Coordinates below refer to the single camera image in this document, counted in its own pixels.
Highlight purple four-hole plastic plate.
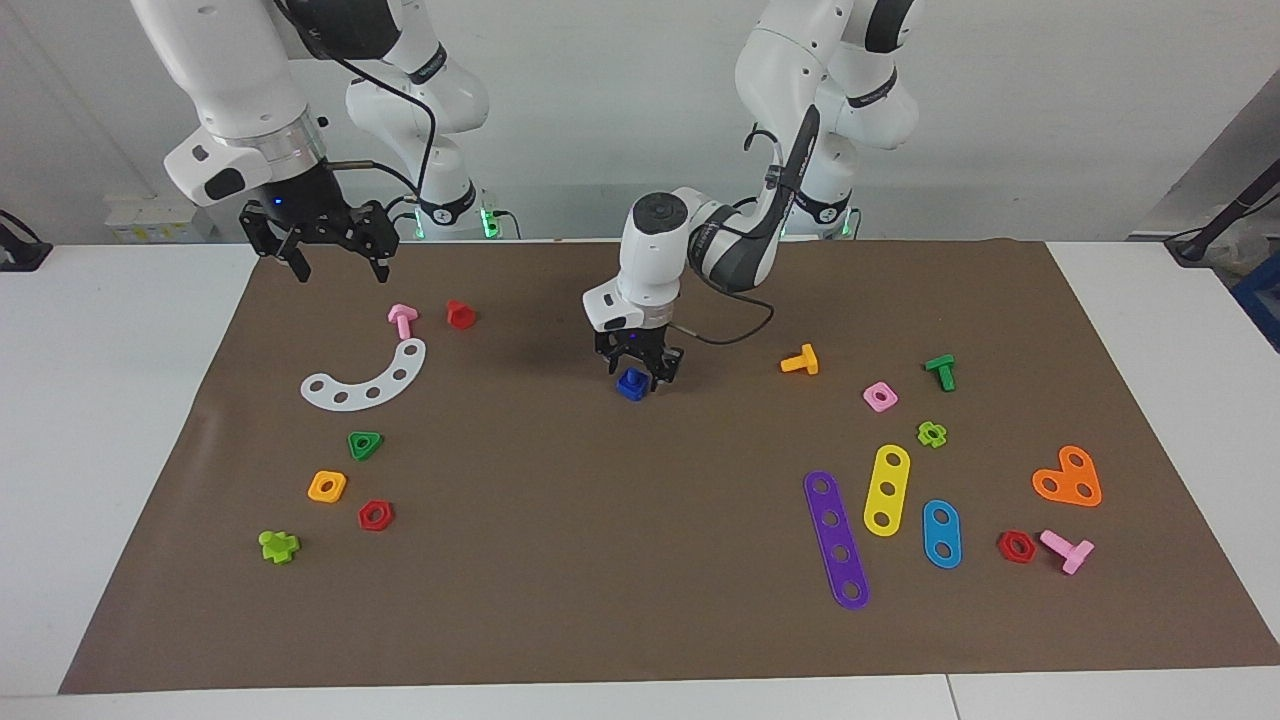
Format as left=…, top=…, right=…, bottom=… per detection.
left=803, top=470, right=871, bottom=611

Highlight blue two-hole plastic plate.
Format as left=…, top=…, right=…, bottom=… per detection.
left=921, top=499, right=963, bottom=570

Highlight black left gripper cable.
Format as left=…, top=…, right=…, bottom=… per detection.
left=668, top=125, right=801, bottom=347

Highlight black clamp device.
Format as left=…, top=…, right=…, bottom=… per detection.
left=0, top=210, right=52, bottom=272

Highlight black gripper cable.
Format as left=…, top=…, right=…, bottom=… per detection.
left=668, top=125, right=801, bottom=347
left=325, top=50, right=441, bottom=216

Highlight blue crate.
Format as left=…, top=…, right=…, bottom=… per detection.
left=1235, top=250, right=1280, bottom=353

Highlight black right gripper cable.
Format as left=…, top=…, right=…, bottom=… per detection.
left=325, top=50, right=441, bottom=216

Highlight black stand pole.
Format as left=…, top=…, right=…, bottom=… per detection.
left=1165, top=180, right=1280, bottom=264

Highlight white curved five-hole plate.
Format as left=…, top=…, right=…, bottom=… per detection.
left=300, top=338, right=427, bottom=412

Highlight white cardboard box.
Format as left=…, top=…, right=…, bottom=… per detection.
left=105, top=195, right=216, bottom=244

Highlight yellow three-hole plastic plate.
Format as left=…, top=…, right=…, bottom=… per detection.
left=863, top=444, right=912, bottom=538

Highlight orange angled three-hole plate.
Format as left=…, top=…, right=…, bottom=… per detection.
left=1031, top=445, right=1103, bottom=508

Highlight brown table mat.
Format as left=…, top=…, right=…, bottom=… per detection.
left=58, top=238, right=1280, bottom=695

